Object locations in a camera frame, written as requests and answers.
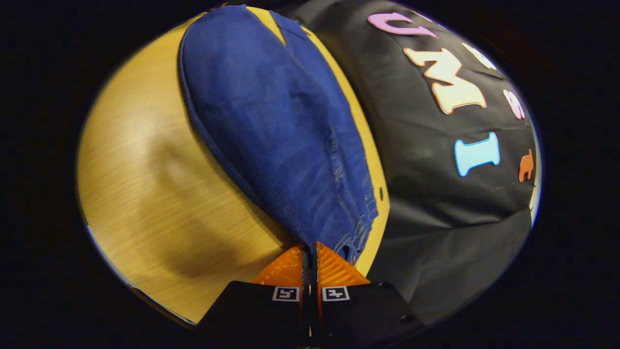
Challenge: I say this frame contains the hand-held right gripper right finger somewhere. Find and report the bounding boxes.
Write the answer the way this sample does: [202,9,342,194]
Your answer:
[310,241,424,347]

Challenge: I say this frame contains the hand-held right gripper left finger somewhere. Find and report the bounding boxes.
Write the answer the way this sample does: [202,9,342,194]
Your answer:
[196,245,311,347]

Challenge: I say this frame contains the blue jeans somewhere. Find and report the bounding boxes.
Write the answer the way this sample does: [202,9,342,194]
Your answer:
[178,5,379,265]

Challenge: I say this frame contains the black backdrop cloth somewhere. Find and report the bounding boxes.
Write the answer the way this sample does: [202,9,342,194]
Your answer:
[276,0,542,325]

